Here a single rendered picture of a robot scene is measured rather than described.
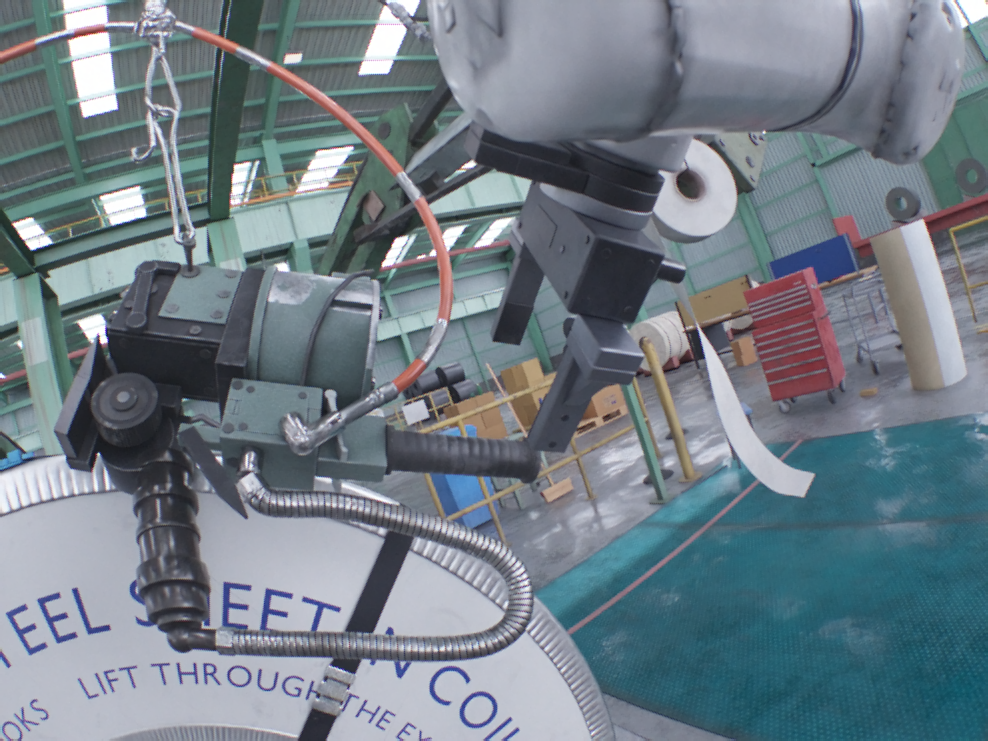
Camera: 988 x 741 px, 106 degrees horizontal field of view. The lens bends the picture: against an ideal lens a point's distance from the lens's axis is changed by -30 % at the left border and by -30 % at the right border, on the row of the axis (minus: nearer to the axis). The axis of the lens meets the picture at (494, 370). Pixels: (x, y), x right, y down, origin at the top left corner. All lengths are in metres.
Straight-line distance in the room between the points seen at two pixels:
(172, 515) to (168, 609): 0.08
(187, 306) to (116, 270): 15.31
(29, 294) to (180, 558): 5.48
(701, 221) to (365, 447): 0.57
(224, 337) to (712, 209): 0.66
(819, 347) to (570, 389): 4.75
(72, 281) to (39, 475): 15.40
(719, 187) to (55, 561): 0.97
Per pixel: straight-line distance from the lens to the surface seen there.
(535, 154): 0.31
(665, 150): 0.32
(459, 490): 4.94
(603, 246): 0.30
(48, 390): 5.54
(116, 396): 0.46
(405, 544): 0.63
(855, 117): 0.24
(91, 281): 15.84
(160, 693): 0.65
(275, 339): 0.44
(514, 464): 0.46
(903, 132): 0.24
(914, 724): 1.75
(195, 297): 0.50
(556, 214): 0.35
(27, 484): 0.64
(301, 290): 0.46
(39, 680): 0.68
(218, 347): 0.46
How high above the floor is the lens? 1.29
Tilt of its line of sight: 1 degrees up
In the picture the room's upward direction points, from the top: 20 degrees counter-clockwise
